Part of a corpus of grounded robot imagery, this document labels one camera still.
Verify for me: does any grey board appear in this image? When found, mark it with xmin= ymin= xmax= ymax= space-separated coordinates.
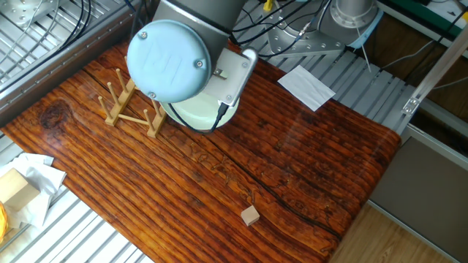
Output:
xmin=368 ymin=137 xmax=468 ymax=263

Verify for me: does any small wooden cube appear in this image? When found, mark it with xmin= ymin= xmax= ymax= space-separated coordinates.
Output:
xmin=240 ymin=205 xmax=261 ymax=227

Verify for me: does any wood grain table mat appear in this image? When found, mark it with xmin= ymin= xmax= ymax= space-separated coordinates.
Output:
xmin=1 ymin=39 xmax=402 ymax=263

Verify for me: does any yellow object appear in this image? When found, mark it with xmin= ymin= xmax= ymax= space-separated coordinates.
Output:
xmin=0 ymin=202 xmax=9 ymax=244

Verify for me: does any white paper sheet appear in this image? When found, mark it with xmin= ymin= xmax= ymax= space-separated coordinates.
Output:
xmin=277 ymin=64 xmax=336 ymax=113

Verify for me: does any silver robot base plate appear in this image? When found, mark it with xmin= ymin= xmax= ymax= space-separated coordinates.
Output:
xmin=266 ymin=21 xmax=347 ymax=58

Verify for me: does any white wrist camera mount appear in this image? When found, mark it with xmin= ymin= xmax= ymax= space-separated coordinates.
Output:
xmin=203 ymin=47 xmax=259 ymax=107

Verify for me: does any pale green round plate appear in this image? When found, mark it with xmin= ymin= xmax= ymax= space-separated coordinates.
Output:
xmin=160 ymin=96 xmax=241 ymax=132

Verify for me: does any large wooden block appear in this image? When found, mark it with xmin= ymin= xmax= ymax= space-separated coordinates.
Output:
xmin=0 ymin=167 xmax=41 ymax=212

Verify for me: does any aluminium frame post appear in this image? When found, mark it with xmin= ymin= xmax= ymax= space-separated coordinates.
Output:
xmin=401 ymin=26 xmax=468 ymax=116

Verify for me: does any crumpled white cloth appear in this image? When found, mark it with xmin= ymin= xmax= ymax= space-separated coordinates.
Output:
xmin=0 ymin=152 xmax=68 ymax=229

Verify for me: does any black usb cable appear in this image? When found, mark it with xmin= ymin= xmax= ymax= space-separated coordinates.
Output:
xmin=166 ymin=102 xmax=230 ymax=134

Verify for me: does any wooden peg dish rack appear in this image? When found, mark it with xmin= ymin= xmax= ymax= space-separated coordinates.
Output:
xmin=97 ymin=67 xmax=167 ymax=138

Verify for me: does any silver screwed metal plate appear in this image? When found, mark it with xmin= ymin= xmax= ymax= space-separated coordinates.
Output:
xmin=0 ymin=0 xmax=59 ymax=28

